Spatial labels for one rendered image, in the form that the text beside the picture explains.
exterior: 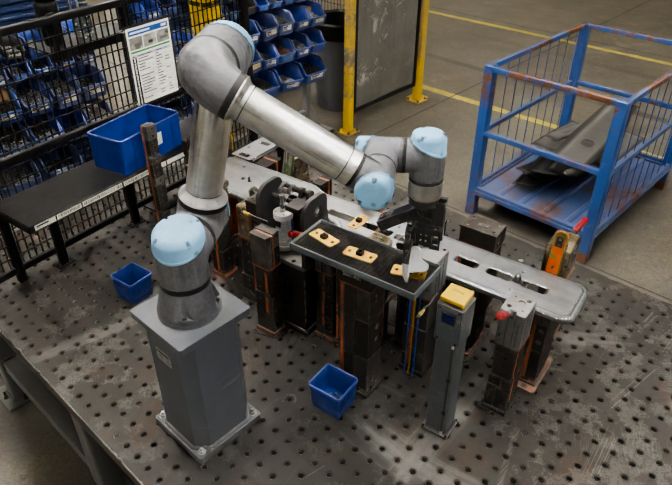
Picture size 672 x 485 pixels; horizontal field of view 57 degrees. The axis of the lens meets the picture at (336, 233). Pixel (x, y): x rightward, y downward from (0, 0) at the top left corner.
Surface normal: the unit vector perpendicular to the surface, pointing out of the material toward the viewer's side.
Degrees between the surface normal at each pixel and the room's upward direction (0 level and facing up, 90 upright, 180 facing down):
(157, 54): 90
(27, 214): 0
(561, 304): 0
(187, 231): 8
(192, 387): 90
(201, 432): 88
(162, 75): 90
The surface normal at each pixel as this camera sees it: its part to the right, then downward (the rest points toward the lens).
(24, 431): 0.00, -0.83
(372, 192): -0.15, 0.55
